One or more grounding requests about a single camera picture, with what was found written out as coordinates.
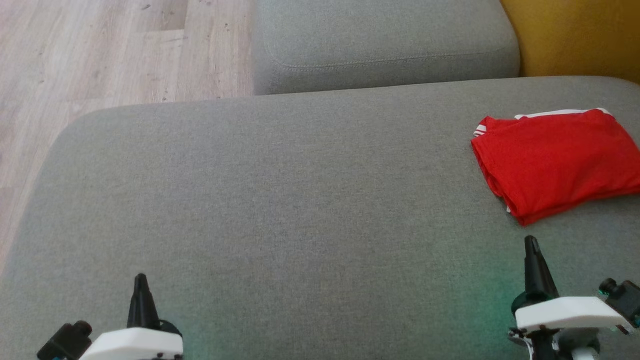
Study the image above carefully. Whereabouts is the small grey sofa cushion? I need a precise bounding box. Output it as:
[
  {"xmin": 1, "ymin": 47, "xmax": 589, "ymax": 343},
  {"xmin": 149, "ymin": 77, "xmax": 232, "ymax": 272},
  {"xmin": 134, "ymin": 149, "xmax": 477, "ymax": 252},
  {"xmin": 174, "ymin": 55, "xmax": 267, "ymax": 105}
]
[{"xmin": 251, "ymin": 0, "xmax": 521, "ymax": 96}]

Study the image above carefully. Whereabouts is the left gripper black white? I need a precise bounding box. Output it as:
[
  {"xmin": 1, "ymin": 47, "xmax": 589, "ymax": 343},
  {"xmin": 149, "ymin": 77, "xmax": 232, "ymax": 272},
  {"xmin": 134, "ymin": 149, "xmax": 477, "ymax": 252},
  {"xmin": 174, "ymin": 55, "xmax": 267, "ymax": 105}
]
[{"xmin": 79, "ymin": 273, "xmax": 184, "ymax": 360}]

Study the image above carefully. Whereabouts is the red white basketball jersey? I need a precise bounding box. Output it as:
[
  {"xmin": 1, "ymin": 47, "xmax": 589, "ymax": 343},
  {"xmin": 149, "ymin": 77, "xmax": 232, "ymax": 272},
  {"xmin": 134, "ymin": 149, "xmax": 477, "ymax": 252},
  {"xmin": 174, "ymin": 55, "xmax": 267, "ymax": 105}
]
[{"xmin": 470, "ymin": 108, "xmax": 640, "ymax": 227}]

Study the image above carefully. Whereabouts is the large grey sofa seat cushion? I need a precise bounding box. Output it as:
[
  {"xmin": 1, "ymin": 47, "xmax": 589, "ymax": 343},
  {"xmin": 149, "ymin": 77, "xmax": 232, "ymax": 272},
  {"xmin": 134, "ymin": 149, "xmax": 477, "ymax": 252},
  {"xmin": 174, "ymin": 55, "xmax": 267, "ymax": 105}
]
[{"xmin": 0, "ymin": 76, "xmax": 640, "ymax": 360}]

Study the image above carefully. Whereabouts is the mustard yellow cushion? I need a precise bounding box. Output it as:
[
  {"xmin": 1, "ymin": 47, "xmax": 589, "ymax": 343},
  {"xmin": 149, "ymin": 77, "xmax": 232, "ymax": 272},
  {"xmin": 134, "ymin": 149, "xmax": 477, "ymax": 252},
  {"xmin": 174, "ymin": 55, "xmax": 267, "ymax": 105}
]
[{"xmin": 500, "ymin": 0, "xmax": 640, "ymax": 85}]

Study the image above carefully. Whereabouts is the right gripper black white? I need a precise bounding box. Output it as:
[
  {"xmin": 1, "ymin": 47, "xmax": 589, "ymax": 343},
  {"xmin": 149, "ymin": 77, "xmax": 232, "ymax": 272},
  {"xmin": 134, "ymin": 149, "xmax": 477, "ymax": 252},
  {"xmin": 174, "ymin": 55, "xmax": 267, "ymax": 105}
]
[{"xmin": 508, "ymin": 235, "xmax": 634, "ymax": 360}]

